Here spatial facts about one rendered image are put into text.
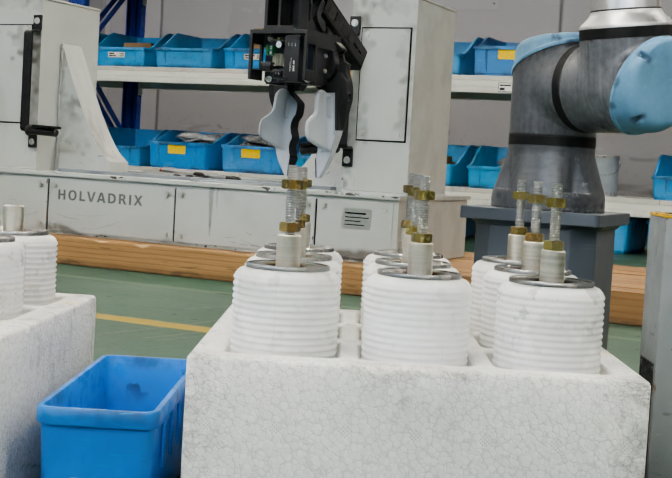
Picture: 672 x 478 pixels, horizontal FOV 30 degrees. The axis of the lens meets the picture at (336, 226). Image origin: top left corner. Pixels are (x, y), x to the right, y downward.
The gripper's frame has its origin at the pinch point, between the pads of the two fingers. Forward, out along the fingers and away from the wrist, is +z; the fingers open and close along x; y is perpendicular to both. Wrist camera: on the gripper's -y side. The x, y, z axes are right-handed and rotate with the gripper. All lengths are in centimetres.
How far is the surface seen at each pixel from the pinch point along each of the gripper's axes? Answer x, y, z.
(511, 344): 30.5, 14.1, 14.4
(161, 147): -348, -419, -2
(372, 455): 22.6, 23.9, 23.8
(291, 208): 11.8, 21.6, 3.8
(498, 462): 31.8, 18.7, 23.8
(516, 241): 20.8, -9.8, 6.9
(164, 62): -350, -420, -47
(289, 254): 12.2, 22.1, 7.9
